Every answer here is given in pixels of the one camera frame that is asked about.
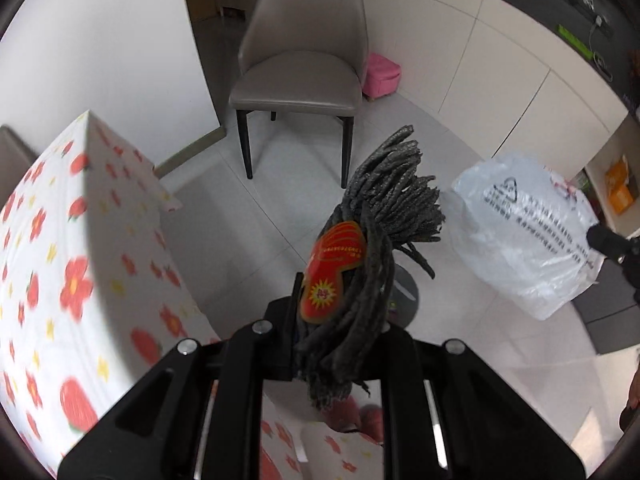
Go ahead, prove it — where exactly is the person's right forearm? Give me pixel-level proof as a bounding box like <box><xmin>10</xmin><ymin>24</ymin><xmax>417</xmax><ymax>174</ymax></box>
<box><xmin>619</xmin><ymin>355</ymin><xmax>640</xmax><ymax>432</ymax></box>

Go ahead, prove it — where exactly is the pink slipper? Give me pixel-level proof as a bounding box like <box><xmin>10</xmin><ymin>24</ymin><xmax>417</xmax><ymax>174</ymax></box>
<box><xmin>326</xmin><ymin>396</ymin><xmax>362</xmax><ymax>433</ymax></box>
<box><xmin>361</xmin><ymin>406</ymin><xmax>386</xmax><ymax>445</ymax></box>

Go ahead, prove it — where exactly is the green strip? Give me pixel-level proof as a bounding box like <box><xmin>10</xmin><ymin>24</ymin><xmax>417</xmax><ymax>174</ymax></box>
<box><xmin>559</xmin><ymin>24</ymin><xmax>595</xmax><ymax>59</ymax></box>

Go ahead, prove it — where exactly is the grey round object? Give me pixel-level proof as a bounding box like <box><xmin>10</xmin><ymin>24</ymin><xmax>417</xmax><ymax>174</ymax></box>
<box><xmin>387</xmin><ymin>265</ymin><xmax>420</xmax><ymax>331</ymax></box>

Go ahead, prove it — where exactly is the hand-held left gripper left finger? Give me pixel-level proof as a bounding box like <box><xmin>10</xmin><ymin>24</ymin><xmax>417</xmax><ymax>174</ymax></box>
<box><xmin>57</xmin><ymin>271</ymin><xmax>306</xmax><ymax>480</ymax></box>

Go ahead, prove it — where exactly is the floral white tablecloth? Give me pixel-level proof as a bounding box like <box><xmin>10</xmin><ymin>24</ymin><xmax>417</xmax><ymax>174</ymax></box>
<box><xmin>0</xmin><ymin>110</ymin><xmax>386</xmax><ymax>480</ymax></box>

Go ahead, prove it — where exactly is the white cabinet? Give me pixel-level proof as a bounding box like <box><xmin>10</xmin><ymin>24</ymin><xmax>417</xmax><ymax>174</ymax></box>
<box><xmin>360</xmin><ymin>0</ymin><xmax>631</xmax><ymax>181</ymax></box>

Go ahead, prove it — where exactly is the grey string mop head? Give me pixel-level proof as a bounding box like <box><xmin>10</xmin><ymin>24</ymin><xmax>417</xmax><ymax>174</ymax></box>
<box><xmin>294</xmin><ymin>125</ymin><xmax>447</xmax><ymax>413</ymax></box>

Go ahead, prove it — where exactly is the white plastic bag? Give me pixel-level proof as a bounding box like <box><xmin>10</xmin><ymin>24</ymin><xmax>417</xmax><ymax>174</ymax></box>
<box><xmin>451</xmin><ymin>152</ymin><xmax>607</xmax><ymax>322</ymax></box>

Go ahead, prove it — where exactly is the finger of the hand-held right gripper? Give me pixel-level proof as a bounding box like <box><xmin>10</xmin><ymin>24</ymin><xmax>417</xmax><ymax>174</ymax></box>
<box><xmin>586</xmin><ymin>224</ymin><xmax>640</xmax><ymax>267</ymax></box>

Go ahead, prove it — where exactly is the pink box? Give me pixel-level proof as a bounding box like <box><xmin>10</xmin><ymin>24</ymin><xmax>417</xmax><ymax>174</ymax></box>
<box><xmin>362</xmin><ymin>52</ymin><xmax>402</xmax><ymax>101</ymax></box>

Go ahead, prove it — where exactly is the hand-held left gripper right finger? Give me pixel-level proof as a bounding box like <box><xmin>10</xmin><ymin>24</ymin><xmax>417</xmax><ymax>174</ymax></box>
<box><xmin>370</xmin><ymin>325</ymin><xmax>587</xmax><ymax>480</ymax></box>

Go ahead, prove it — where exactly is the grey padded chair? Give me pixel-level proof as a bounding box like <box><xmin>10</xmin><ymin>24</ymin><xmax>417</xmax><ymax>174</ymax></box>
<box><xmin>0</xmin><ymin>125</ymin><xmax>40</xmax><ymax>188</ymax></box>
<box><xmin>229</xmin><ymin>0</ymin><xmax>371</xmax><ymax>190</ymax></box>

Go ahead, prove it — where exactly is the orange box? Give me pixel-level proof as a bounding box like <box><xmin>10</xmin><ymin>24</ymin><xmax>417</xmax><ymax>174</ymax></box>
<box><xmin>604</xmin><ymin>156</ymin><xmax>635</xmax><ymax>216</ymax></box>

